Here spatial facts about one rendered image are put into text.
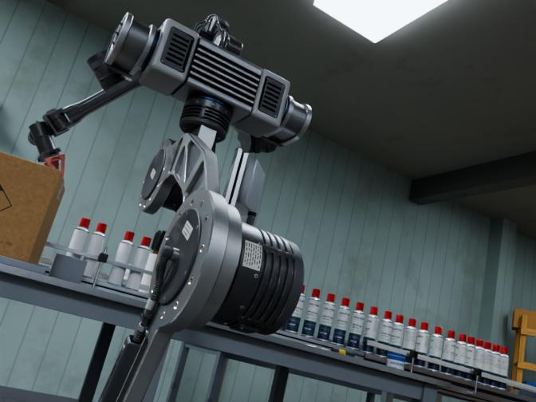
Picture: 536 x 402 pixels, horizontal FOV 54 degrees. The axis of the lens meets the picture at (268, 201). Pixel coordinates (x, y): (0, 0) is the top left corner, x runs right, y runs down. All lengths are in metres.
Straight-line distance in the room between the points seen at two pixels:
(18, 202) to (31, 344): 3.39
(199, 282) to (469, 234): 7.01
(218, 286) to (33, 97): 4.44
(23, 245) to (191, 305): 0.84
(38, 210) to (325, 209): 4.76
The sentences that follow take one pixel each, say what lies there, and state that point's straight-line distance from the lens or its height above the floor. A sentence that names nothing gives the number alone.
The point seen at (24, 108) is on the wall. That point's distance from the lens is 5.10.
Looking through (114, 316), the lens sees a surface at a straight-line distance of 1.59.
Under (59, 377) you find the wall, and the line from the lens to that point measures 4.97.
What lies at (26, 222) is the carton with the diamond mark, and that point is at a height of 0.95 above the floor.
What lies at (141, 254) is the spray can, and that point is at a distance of 2.02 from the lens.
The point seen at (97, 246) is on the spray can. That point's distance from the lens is 2.00.
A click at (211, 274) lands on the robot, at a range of 0.78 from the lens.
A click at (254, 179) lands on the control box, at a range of 2.04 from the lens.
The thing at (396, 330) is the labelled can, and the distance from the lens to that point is 2.48.
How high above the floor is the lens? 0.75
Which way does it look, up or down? 16 degrees up
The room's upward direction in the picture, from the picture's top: 14 degrees clockwise
